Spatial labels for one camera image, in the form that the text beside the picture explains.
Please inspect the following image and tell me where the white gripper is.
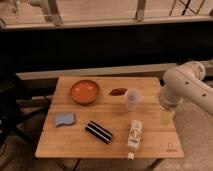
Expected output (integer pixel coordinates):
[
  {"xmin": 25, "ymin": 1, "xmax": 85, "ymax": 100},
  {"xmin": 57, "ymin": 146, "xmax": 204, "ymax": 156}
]
[{"xmin": 158, "ymin": 86, "xmax": 183, "ymax": 125}]

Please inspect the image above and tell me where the orange ceramic bowl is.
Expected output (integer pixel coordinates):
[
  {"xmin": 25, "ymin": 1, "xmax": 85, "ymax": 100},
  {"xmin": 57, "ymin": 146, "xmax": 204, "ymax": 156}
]
[{"xmin": 69, "ymin": 80, "xmax": 100, "ymax": 105}]

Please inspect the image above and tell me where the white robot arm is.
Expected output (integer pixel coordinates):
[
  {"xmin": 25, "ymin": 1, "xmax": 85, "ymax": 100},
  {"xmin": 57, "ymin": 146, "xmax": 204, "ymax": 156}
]
[{"xmin": 158, "ymin": 61, "xmax": 213, "ymax": 125}]

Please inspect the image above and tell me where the white lotion bottle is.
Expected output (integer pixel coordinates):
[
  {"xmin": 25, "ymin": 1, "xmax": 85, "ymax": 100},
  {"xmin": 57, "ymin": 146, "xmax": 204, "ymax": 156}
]
[{"xmin": 127, "ymin": 120, "xmax": 143, "ymax": 160}]

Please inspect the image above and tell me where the clear plastic cup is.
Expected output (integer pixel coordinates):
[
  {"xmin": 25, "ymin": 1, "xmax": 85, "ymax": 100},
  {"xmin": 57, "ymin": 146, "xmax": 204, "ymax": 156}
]
[{"xmin": 124, "ymin": 89, "xmax": 142, "ymax": 111}]

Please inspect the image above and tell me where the black white striped box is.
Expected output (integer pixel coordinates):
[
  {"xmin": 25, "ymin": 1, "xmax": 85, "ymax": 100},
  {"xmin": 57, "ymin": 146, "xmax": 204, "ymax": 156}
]
[{"xmin": 85, "ymin": 121, "xmax": 113, "ymax": 144}]

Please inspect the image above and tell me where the wooden folding table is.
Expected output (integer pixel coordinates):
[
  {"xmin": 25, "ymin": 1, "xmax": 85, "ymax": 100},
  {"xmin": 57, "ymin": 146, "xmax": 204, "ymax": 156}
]
[{"xmin": 36, "ymin": 77, "xmax": 184, "ymax": 158}]

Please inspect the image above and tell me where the blue sponge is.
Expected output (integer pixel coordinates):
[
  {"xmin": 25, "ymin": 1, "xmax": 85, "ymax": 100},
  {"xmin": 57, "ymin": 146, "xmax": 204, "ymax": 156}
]
[{"xmin": 55, "ymin": 113, "xmax": 76, "ymax": 127}]

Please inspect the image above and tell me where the metal railing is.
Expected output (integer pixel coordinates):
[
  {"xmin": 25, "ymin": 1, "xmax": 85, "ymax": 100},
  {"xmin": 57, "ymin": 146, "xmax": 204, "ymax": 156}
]
[{"xmin": 0, "ymin": 0, "xmax": 213, "ymax": 30}]

